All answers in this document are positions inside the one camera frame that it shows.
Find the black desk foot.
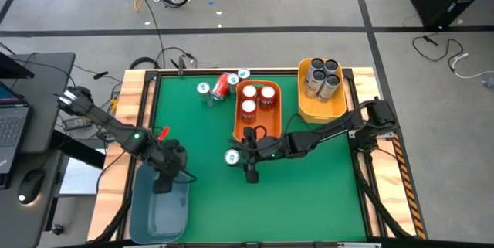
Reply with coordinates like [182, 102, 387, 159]
[51, 130, 107, 169]

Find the blue-grey plastic bin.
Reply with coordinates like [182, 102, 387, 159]
[129, 161, 190, 245]

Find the white Celsius can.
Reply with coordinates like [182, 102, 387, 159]
[304, 69, 327, 99]
[306, 57, 326, 85]
[323, 58, 340, 76]
[318, 73, 342, 101]

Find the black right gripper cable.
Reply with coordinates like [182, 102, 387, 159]
[231, 113, 310, 152]

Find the long black floor cable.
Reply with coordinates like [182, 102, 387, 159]
[130, 0, 167, 70]

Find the black laptop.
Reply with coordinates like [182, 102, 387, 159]
[0, 80, 32, 190]

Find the red Fanta can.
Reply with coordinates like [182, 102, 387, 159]
[241, 84, 259, 104]
[259, 85, 276, 112]
[211, 71, 232, 102]
[240, 99, 258, 125]

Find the yellow plastic bin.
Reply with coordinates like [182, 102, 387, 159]
[297, 57, 347, 124]

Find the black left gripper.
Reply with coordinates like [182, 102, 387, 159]
[150, 139, 189, 195]

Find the black cable loop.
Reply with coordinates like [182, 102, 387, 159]
[129, 56, 161, 70]

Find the black monitor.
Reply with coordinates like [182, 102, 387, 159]
[0, 52, 36, 80]

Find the dark grey desk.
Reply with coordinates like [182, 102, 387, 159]
[0, 52, 76, 248]

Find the green soda can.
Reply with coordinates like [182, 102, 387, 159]
[226, 73, 241, 94]
[223, 148, 241, 167]

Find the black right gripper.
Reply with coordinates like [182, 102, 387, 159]
[238, 126, 290, 185]

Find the orange plastic bin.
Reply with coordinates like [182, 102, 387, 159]
[232, 80, 283, 143]

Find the yellow black hazard tape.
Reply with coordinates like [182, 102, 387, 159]
[391, 135, 428, 240]

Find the black computer mouse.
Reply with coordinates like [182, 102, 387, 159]
[17, 168, 46, 206]

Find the thin black cable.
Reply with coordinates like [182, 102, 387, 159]
[156, 46, 198, 70]

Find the green table mat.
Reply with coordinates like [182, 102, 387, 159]
[148, 74, 367, 243]

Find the black power brick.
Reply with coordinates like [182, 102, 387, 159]
[62, 117, 93, 131]

